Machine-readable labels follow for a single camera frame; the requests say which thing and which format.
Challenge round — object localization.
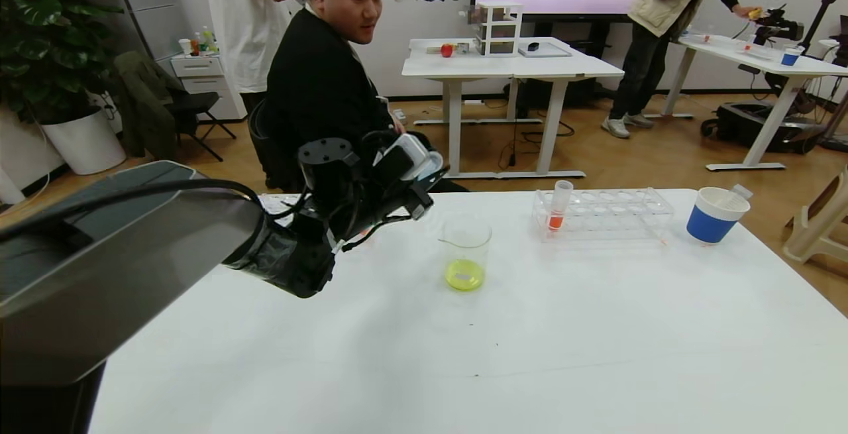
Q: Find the dark green jacket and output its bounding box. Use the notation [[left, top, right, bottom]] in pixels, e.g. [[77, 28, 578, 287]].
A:
[[114, 51, 183, 160]]

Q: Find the person in beige vest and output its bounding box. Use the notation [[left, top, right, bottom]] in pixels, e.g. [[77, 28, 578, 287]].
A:
[[602, 0, 763, 140]]

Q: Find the clear acrylic test tube rack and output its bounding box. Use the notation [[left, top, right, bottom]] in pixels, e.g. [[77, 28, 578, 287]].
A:
[[260, 193, 303, 216], [532, 188, 675, 244]]

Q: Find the grey flat tablet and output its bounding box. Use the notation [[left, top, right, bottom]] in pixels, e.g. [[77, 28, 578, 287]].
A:
[[518, 44, 572, 60]]

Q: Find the small white drawer organizer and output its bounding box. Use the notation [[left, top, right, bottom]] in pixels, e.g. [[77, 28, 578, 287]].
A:
[[476, 2, 523, 59]]

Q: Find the green leafy plant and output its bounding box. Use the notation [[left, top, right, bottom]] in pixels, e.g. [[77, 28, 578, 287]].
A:
[[0, 0, 124, 125]]

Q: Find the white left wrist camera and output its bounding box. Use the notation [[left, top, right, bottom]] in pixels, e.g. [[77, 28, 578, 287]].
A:
[[379, 133, 445, 183]]

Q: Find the blue white paper cup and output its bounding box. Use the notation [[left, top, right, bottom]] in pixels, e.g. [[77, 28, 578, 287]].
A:
[[686, 186, 751, 244]]

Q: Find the white standing desk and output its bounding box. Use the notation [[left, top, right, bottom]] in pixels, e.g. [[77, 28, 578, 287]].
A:
[[402, 38, 625, 181]]

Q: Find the black folding chair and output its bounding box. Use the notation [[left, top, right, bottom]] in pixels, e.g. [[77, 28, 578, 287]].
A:
[[166, 92, 237, 163]]

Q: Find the yellow pigment test tube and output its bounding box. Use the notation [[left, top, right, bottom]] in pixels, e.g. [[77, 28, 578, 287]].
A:
[[722, 184, 754, 209]]

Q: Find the standing person white shirt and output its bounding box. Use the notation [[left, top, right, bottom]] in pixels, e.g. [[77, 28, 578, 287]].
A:
[[188, 0, 312, 117]]

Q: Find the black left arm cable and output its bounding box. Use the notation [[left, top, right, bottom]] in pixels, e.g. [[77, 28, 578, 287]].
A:
[[0, 179, 312, 244]]

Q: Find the red pigment test tube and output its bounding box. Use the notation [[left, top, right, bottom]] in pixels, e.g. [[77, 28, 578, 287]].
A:
[[547, 180, 574, 232]]

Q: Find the clear glass beaker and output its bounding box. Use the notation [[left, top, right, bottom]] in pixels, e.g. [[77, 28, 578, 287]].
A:
[[439, 217, 493, 292]]

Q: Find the seated person in black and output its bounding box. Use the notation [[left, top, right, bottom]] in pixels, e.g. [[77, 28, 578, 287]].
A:
[[250, 0, 468, 193]]

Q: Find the black tripod stand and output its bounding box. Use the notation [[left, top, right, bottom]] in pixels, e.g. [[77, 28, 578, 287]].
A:
[[798, 0, 848, 57]]

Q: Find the white desk with angled legs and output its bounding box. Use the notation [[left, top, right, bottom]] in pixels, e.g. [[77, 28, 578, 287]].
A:
[[676, 35, 848, 174]]

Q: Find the black background robot gripper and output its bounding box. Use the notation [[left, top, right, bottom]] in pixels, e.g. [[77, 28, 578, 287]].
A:
[[749, 7, 804, 44]]

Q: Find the white drawer cabinet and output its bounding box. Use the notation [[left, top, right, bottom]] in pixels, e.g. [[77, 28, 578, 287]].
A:
[[171, 54, 247, 122]]

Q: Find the white plant pot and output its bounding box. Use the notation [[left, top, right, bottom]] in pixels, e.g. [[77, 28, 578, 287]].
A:
[[41, 106, 127, 176]]

